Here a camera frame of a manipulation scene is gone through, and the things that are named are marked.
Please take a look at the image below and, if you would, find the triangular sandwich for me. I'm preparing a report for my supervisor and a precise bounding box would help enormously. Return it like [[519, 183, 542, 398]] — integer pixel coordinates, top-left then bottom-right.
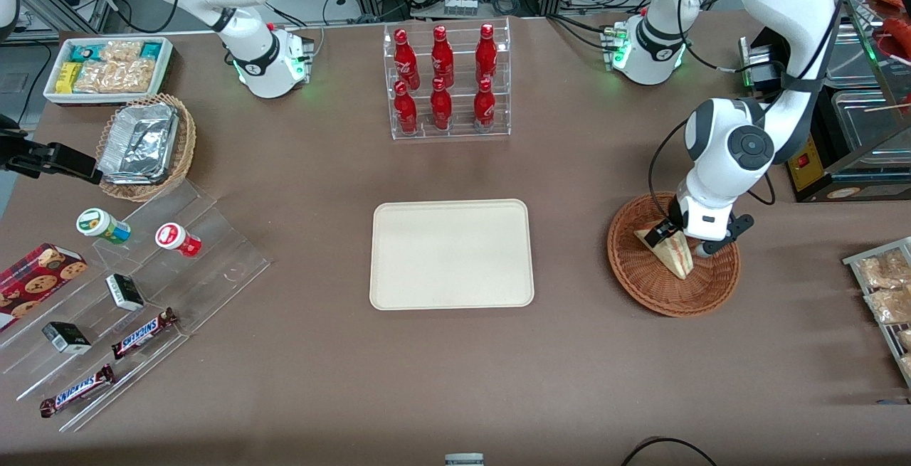
[[634, 226, 695, 281]]

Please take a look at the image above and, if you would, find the brown wicker basket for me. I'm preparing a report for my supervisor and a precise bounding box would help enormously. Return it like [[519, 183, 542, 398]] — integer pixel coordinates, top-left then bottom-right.
[[607, 191, 741, 318]]

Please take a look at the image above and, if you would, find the tray of packaged snacks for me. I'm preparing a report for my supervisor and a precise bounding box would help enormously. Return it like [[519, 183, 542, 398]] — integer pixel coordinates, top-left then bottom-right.
[[843, 237, 911, 388]]

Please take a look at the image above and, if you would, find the beige plastic tray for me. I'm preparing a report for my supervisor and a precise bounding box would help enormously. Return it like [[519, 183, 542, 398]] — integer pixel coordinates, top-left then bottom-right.
[[369, 199, 535, 310]]

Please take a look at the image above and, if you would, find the light wicker basket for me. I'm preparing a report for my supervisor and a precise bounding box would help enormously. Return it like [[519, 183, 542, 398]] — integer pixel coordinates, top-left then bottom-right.
[[96, 92, 197, 202]]

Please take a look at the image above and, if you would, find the black food warmer display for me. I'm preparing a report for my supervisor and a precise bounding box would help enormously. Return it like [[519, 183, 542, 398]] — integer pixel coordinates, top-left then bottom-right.
[[740, 0, 911, 203]]

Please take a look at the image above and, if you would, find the clear bag of crackers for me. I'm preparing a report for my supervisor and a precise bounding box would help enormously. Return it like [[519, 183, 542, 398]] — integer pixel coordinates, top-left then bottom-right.
[[857, 248, 911, 290], [864, 286, 911, 325]]

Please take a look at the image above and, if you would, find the steel warmer pan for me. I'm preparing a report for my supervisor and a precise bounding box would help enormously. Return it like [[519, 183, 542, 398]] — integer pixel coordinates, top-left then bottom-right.
[[830, 89, 911, 152], [824, 21, 885, 90]]

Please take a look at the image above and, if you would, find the red cola bottle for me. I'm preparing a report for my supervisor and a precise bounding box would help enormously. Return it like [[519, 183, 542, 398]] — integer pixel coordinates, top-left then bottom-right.
[[431, 25, 455, 88], [394, 80, 418, 134], [473, 78, 496, 129], [394, 28, 421, 90], [475, 23, 497, 85], [430, 77, 453, 131]]

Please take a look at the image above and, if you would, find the clear acrylic bottle rack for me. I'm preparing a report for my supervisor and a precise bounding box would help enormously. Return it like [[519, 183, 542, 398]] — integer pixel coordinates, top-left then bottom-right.
[[383, 18, 512, 141]]

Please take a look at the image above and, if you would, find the red sausage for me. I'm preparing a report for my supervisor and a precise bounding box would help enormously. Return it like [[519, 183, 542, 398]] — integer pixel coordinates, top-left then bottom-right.
[[883, 16, 911, 61]]

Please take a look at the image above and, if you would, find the clear acrylic stepped shelf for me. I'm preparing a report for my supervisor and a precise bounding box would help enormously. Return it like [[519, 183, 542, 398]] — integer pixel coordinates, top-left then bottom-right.
[[0, 178, 273, 433]]

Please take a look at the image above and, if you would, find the red lid snack cup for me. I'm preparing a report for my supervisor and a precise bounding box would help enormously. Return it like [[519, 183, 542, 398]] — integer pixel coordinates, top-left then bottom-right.
[[155, 223, 202, 258]]

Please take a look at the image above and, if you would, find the Snickers chocolate bar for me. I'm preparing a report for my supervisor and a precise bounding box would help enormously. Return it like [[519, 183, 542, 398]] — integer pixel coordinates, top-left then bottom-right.
[[111, 307, 179, 360], [39, 364, 116, 418]]

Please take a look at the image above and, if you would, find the stack of foil trays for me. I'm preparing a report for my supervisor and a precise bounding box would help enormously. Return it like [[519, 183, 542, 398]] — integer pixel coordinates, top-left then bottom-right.
[[98, 102, 180, 185]]

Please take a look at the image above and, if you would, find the small black carton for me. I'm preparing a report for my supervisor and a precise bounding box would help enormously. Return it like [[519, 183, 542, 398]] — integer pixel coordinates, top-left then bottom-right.
[[105, 273, 145, 312], [41, 321, 93, 354]]

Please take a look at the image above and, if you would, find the clear bag of nuts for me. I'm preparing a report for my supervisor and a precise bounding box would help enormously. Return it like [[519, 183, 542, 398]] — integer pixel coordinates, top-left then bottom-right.
[[100, 41, 144, 63], [75, 60, 115, 93], [110, 58, 157, 93]]

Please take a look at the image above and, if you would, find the green lid snack cup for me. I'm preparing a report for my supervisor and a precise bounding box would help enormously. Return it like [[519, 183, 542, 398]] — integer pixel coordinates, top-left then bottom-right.
[[76, 208, 132, 245]]

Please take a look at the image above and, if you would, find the white plastic snack bin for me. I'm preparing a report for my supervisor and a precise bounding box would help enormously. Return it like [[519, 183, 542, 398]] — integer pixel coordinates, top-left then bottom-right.
[[43, 36, 174, 107]]

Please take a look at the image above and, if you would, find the red cookie box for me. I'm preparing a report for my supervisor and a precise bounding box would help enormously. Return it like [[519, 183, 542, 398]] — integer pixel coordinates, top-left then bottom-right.
[[0, 243, 88, 332]]

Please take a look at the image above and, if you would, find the black looped cable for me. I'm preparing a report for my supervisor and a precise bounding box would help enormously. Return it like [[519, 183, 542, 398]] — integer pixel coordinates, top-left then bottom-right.
[[621, 437, 717, 466]]

